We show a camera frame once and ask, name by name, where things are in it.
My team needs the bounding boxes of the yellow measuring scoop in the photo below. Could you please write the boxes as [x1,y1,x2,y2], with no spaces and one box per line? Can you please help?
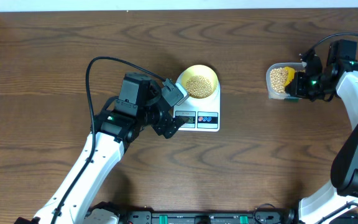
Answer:
[283,67,296,86]

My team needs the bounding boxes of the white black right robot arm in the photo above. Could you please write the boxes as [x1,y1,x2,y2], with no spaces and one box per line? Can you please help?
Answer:
[239,39,358,223]

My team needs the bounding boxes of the clear container of soybeans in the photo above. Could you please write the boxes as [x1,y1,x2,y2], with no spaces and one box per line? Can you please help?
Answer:
[266,62,304,100]

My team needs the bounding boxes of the soybeans in yellow bowl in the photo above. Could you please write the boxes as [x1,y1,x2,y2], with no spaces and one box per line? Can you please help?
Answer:
[185,76,213,99]

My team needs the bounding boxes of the pale yellow bowl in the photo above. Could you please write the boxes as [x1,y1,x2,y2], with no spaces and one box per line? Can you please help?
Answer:
[180,65,218,97]

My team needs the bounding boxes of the white digital kitchen scale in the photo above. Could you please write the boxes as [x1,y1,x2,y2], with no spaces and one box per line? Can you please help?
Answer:
[173,72,221,132]

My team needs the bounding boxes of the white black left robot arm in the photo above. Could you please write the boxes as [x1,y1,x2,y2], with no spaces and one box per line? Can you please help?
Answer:
[15,132,124,224]

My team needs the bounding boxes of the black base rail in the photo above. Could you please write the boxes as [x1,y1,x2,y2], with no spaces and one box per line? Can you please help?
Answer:
[116,210,358,224]

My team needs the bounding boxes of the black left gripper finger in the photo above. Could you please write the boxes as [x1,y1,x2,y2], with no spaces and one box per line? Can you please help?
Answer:
[162,116,189,139]
[155,87,179,112]

